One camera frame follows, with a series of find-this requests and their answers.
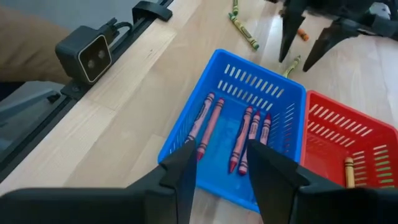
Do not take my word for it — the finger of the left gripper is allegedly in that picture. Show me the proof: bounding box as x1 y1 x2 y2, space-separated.
278 13 308 63
302 18 362 73

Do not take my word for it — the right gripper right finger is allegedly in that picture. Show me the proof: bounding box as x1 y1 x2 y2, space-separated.
247 139 343 224

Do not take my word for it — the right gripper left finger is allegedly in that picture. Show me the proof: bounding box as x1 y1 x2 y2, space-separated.
126 139 198 224

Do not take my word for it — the yellow green crayon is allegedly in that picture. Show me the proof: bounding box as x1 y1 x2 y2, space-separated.
228 12 260 51
281 55 302 79

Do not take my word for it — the golden yellow crayon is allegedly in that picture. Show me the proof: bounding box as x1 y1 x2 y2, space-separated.
343 156 356 189

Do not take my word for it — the orange crayon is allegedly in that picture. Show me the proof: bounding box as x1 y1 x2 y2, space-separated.
296 28 310 42

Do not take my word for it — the blue plastic basket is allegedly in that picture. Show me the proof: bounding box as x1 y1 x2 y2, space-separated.
157 48 308 215

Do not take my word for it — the tan brown box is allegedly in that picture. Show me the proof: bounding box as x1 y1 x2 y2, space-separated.
0 5 76 84

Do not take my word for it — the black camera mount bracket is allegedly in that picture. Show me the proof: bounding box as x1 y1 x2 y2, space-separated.
60 79 96 101

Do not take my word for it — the black rail clamp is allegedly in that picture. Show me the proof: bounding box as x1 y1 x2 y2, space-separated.
131 0 174 23

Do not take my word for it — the black table-level camera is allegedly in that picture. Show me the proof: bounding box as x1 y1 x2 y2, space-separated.
55 25 113 85

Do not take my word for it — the black camera cable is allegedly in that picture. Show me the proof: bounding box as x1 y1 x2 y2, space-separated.
104 17 135 38

